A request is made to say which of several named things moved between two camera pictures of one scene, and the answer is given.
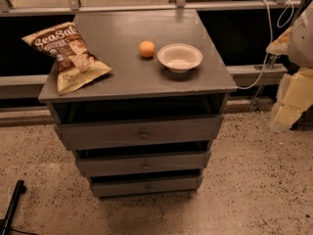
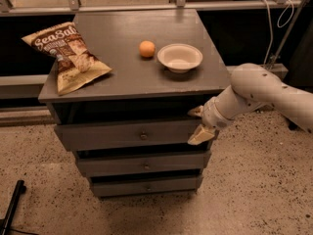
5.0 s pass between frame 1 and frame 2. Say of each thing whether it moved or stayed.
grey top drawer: stayed
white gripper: moved
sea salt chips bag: stayed
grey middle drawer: stayed
